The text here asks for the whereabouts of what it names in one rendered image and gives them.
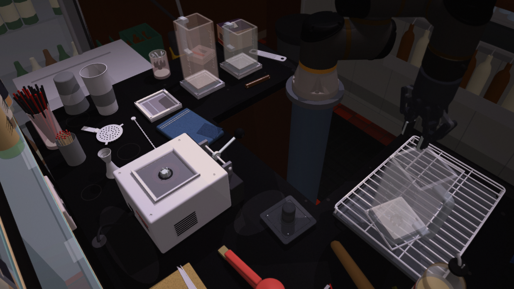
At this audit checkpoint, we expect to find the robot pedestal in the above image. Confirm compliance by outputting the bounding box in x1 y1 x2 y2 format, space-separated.
285 75 345 204

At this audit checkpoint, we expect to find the white red carton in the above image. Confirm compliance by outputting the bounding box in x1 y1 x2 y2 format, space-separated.
216 20 258 47

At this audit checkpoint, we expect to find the wide clear blender jar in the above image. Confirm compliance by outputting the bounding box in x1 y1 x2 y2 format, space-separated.
366 146 467 250

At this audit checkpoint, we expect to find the tall clear blender jar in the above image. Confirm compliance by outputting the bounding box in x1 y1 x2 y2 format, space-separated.
173 12 226 100

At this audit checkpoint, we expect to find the clear glass with straws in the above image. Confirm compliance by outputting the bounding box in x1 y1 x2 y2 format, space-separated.
148 49 171 80

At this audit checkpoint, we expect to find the blue folded cloth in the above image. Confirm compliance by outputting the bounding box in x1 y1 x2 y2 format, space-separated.
156 108 225 147

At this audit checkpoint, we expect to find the cream bottle green base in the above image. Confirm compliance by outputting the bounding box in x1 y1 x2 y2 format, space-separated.
0 80 25 159

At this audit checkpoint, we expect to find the black square lid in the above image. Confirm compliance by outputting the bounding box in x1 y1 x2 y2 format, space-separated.
259 195 317 245

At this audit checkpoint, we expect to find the white blender base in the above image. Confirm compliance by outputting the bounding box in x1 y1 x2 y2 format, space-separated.
113 133 233 255

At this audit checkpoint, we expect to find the short clear blender jar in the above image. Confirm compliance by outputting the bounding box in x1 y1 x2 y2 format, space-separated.
219 18 263 80

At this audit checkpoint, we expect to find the twisted metal bar spoon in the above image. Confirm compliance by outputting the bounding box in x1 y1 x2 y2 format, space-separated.
130 116 157 150

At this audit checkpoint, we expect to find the glass front fridge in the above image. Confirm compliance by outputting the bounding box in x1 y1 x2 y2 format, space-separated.
0 0 91 78

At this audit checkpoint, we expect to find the silver bottle opener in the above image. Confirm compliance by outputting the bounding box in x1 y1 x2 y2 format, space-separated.
248 49 288 62

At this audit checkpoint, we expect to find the wooden muddler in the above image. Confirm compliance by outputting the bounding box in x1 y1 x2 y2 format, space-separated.
330 240 377 289

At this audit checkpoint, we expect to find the white square frame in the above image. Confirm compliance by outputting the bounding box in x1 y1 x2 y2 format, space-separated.
134 88 183 123

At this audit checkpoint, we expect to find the cardboard notebook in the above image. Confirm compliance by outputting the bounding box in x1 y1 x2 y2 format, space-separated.
149 262 208 289

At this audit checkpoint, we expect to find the grey striped cup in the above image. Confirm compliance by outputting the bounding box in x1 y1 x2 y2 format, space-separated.
79 62 120 117
53 71 90 116

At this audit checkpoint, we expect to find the white wire rack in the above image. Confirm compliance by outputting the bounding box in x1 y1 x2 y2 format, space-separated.
333 135 506 282

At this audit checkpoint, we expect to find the cup of red black straws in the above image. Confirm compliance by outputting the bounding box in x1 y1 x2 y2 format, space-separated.
12 84 61 150

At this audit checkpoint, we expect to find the green crate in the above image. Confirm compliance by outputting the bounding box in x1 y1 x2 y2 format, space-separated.
119 22 164 61

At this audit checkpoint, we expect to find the red handled tool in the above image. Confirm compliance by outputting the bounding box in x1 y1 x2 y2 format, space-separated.
218 245 286 289

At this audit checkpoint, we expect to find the grey switch bracket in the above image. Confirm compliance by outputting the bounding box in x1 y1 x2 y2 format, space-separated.
198 138 244 190

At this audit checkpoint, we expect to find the brown stick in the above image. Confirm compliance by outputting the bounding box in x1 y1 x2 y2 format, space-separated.
245 74 271 89

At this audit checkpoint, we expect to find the white tiled shelf counter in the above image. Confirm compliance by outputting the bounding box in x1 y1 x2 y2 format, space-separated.
339 16 514 179

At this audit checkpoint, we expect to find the grey cup of picks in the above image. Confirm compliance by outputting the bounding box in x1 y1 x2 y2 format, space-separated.
55 129 87 167

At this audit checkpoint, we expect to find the white jigger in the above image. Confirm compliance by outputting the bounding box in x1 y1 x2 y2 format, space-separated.
97 147 120 180

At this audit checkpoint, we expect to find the white round strainer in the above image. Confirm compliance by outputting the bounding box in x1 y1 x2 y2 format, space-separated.
81 123 125 146

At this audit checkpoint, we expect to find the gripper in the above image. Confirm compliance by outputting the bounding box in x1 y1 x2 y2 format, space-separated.
400 69 458 151

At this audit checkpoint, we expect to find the white board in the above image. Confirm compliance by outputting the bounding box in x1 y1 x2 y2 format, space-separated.
12 39 154 106

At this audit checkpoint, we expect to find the cream tin with black knob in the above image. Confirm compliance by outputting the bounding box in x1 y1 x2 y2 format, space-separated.
415 253 472 289

